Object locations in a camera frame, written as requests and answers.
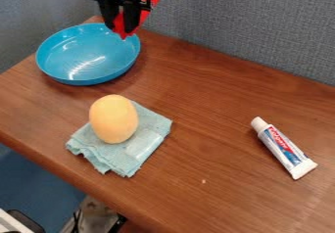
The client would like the blue plate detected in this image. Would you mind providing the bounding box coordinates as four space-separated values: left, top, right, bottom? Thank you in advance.
35 23 141 86

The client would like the orange egg-shaped sponge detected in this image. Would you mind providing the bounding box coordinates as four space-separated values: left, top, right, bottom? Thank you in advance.
89 94 139 144

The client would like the clear small plastic piece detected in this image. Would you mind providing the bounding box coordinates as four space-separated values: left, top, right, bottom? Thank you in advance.
125 129 164 161

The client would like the light blue folded cloth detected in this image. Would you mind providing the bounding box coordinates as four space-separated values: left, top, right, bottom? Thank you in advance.
65 102 172 177

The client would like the white toothpaste tube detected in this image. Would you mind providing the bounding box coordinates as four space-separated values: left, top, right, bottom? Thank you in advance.
251 116 318 180

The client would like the red plastic block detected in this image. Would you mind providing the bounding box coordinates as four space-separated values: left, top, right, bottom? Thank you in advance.
112 0 160 39

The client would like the grey object under table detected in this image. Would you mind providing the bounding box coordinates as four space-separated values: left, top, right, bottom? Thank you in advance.
60 197 127 233

